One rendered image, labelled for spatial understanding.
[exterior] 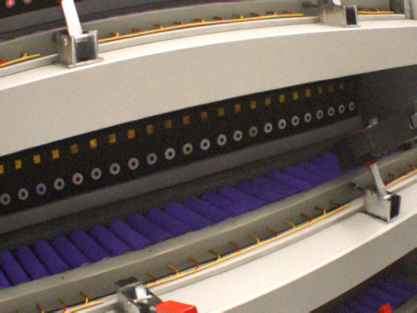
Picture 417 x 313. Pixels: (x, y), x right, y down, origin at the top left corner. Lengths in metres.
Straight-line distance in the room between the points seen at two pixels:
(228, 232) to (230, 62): 0.14
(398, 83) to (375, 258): 0.28
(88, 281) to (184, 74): 0.17
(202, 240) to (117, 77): 0.16
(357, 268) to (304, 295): 0.07
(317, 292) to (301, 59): 0.20
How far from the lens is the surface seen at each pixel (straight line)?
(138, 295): 0.42
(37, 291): 0.44
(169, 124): 0.60
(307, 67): 0.51
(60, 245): 0.52
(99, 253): 0.50
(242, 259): 0.50
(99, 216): 0.56
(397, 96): 0.77
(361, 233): 0.55
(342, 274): 0.52
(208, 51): 0.44
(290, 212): 0.55
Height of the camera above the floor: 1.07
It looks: 3 degrees down
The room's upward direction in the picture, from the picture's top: 13 degrees counter-clockwise
